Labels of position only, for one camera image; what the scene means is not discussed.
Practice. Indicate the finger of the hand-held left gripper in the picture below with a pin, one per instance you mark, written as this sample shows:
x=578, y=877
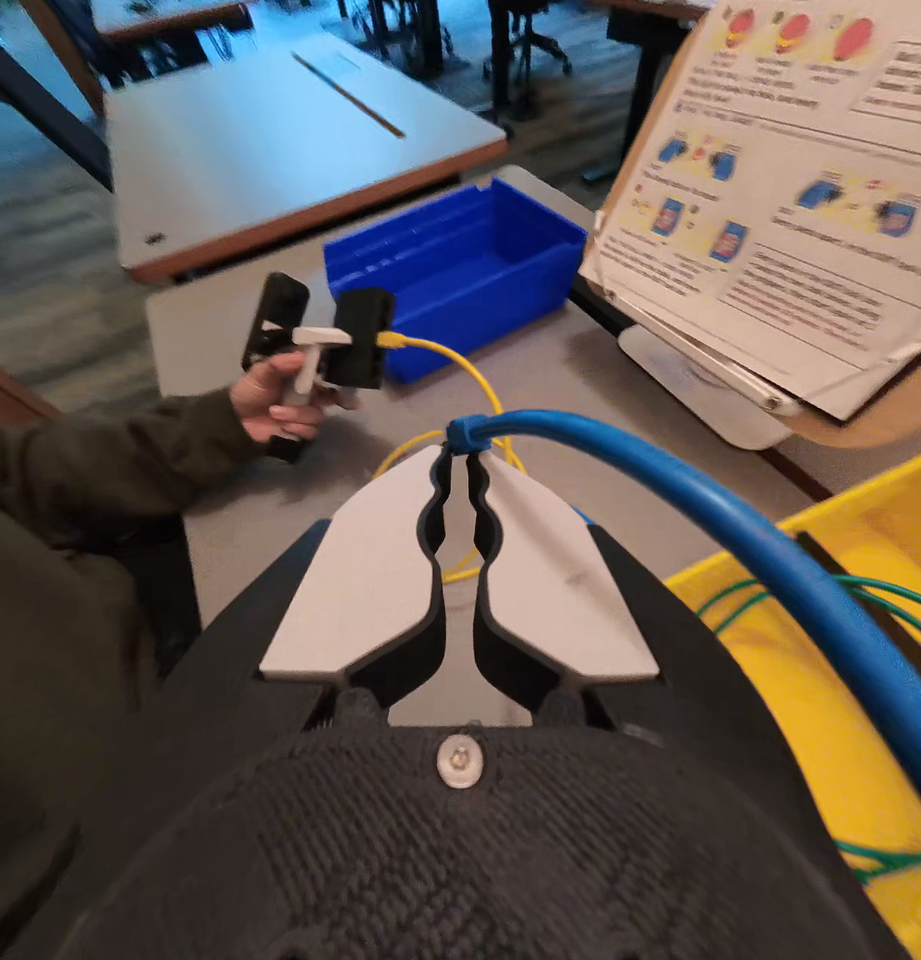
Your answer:
x=322, y=337

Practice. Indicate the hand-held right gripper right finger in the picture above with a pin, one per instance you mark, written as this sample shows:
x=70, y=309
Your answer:
x=558, y=600

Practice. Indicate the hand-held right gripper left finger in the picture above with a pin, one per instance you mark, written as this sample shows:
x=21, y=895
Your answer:
x=363, y=592

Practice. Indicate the black network switch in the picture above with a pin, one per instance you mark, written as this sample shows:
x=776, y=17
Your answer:
x=367, y=315

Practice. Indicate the yellow plastic bin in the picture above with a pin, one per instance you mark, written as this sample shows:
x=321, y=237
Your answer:
x=805, y=712

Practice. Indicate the person's left forearm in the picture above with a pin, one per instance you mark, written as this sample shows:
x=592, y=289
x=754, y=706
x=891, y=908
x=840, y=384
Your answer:
x=93, y=465

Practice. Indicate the person's left hand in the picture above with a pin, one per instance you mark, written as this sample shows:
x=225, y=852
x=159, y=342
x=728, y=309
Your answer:
x=262, y=397

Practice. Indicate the blue plastic bin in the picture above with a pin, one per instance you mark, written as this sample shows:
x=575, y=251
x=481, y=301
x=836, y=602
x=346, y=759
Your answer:
x=460, y=277

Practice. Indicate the white table with brown edge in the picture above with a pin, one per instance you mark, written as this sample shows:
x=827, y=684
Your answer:
x=280, y=135

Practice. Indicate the white metal document stand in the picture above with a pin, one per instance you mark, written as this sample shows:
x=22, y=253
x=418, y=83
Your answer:
x=700, y=397

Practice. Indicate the person's olive jacket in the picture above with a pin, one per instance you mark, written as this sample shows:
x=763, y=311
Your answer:
x=48, y=637

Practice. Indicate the black office chair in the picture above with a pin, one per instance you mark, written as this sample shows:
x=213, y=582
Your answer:
x=528, y=37

